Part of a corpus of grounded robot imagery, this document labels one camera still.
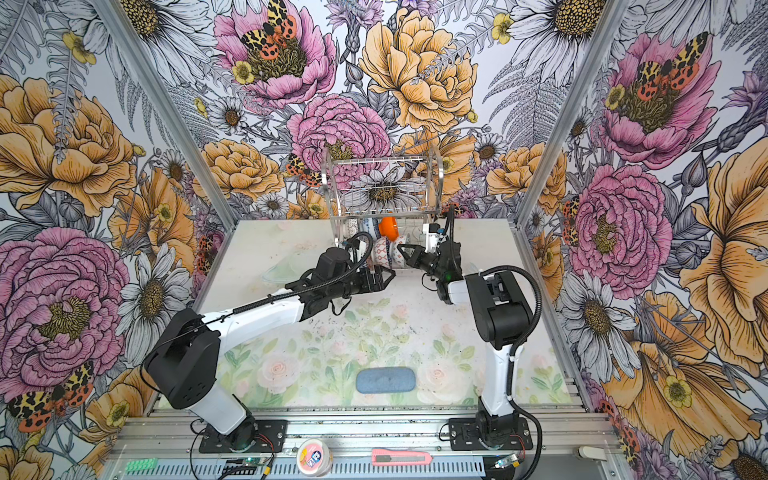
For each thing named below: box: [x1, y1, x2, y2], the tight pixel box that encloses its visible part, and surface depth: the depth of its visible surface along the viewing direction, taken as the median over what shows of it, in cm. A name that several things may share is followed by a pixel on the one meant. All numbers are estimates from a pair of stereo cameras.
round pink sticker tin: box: [296, 438, 334, 477], surface depth 64 cm
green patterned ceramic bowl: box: [390, 241, 408, 269], surface depth 98 cm
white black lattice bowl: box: [342, 218, 359, 240], surface depth 104 cm
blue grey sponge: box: [356, 366, 416, 394], surface depth 82 cm
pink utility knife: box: [371, 448, 434, 466], surface depth 73 cm
